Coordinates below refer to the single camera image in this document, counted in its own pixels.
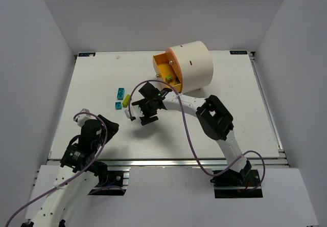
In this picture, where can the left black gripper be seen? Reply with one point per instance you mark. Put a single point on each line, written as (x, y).
(108, 128)

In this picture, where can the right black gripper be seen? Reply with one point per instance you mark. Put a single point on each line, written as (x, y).
(147, 104)

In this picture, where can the yellow drawer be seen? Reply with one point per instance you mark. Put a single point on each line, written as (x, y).
(166, 64)

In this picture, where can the cream cylindrical drawer cabinet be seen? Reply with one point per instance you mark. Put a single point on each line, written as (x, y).
(192, 64)

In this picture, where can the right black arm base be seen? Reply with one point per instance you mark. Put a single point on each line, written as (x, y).
(227, 187)

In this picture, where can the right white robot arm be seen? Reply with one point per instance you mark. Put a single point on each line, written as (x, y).
(214, 118)

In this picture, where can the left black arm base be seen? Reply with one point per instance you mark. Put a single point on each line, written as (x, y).
(116, 183)

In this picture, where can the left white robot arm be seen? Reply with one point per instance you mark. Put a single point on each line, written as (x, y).
(80, 171)

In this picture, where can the long lime lego brick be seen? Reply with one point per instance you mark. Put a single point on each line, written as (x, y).
(126, 101)

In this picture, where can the small cyan lego brick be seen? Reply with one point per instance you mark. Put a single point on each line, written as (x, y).
(118, 105)

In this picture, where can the long cyan lego brick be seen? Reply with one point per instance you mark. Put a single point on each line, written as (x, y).
(121, 93)

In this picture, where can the left blue corner label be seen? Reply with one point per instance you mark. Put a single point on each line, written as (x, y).
(87, 54)

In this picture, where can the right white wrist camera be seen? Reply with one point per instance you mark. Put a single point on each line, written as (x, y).
(133, 112)

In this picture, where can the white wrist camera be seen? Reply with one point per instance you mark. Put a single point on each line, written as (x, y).
(133, 112)
(82, 117)

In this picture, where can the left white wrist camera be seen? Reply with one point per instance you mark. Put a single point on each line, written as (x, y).
(82, 117)

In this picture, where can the aluminium table rail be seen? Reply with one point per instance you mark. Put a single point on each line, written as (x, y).
(269, 162)

